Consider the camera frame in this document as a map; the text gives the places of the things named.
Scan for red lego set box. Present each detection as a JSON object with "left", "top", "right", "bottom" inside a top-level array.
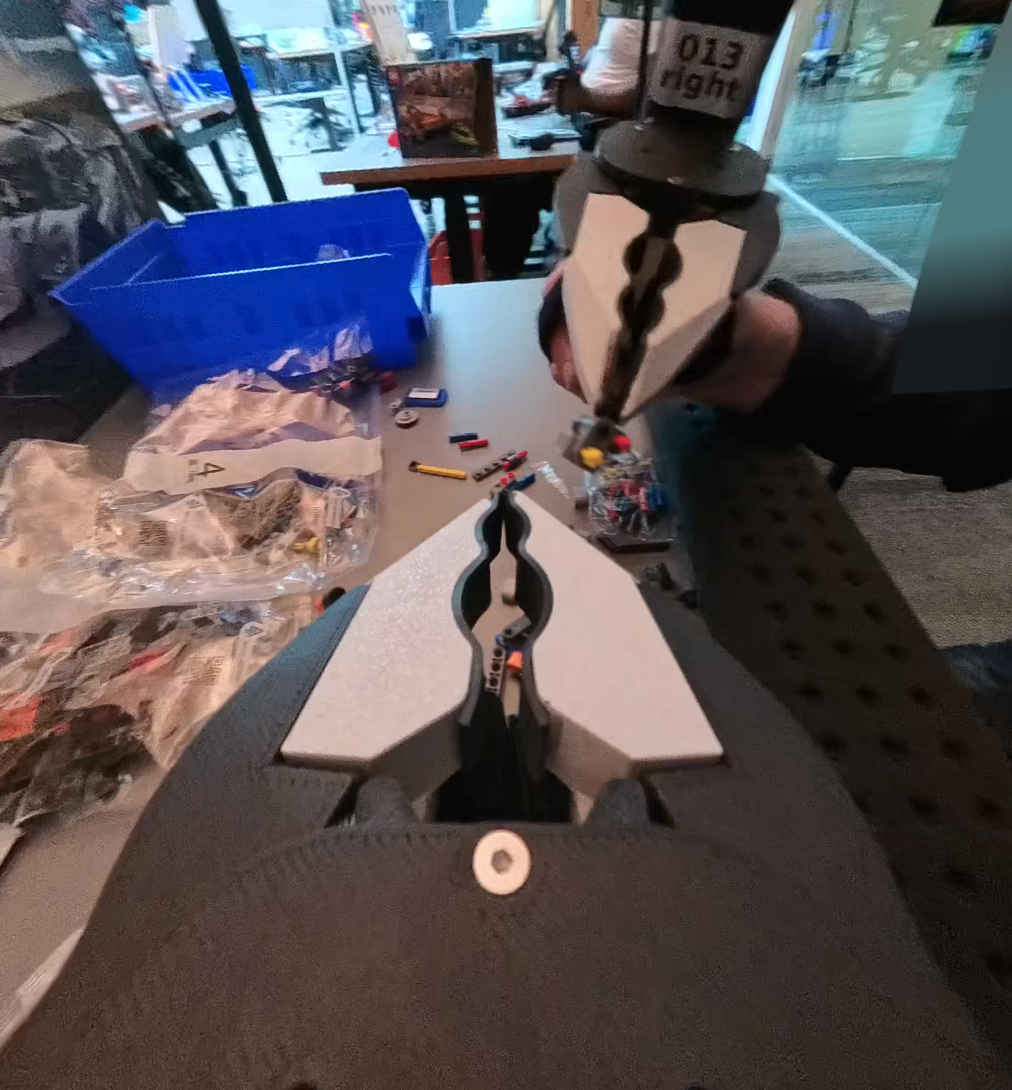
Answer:
[{"left": 384, "top": 57, "right": 501, "bottom": 160}]

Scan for wooden background desk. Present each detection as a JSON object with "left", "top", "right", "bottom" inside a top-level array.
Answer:
[{"left": 321, "top": 152, "right": 580, "bottom": 282}]

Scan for small bag red blue parts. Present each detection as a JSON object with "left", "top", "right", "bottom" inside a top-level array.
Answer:
[{"left": 582, "top": 455, "right": 674, "bottom": 536}]

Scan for person's leg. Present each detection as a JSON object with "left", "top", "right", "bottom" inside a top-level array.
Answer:
[{"left": 940, "top": 565, "right": 1012, "bottom": 767}]

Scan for clear bag black orange parts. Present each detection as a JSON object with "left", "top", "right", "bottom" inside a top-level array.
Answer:
[{"left": 0, "top": 596, "right": 319, "bottom": 830}]

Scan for red plastic crate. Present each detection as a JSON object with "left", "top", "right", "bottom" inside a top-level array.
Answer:
[{"left": 427, "top": 230, "right": 483, "bottom": 286}]

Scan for person's right forearm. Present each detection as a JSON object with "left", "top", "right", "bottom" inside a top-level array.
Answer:
[{"left": 762, "top": 275, "right": 1012, "bottom": 495}]

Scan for dark lego set box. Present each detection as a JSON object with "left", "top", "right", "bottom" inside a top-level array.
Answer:
[{"left": 0, "top": 0, "right": 218, "bottom": 495}]

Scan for blue plastic bin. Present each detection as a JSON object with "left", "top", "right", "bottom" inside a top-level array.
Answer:
[{"left": 51, "top": 187, "right": 432, "bottom": 392}]

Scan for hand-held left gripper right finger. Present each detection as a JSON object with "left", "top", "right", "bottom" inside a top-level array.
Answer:
[{"left": 508, "top": 493, "right": 726, "bottom": 823}]

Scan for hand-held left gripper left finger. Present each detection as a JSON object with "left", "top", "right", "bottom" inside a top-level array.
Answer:
[{"left": 279, "top": 493, "right": 512, "bottom": 823}]

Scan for black perforated panel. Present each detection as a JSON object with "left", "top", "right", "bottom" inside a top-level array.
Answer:
[{"left": 647, "top": 399, "right": 1012, "bottom": 1064}]

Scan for small lego subassembly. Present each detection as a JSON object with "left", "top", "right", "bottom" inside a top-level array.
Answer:
[{"left": 495, "top": 617, "right": 535, "bottom": 677}]

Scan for crumpled clear plastic bag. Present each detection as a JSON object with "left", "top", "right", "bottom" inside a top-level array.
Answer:
[{"left": 151, "top": 318, "right": 405, "bottom": 443}]

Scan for clear bag white strip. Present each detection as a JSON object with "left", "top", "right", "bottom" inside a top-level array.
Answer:
[
  {"left": 0, "top": 437, "right": 144, "bottom": 635},
  {"left": 123, "top": 417, "right": 386, "bottom": 588}
]

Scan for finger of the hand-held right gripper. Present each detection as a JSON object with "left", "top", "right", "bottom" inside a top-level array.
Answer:
[
  {"left": 607, "top": 216, "right": 747, "bottom": 421},
  {"left": 558, "top": 192, "right": 654, "bottom": 414}
]

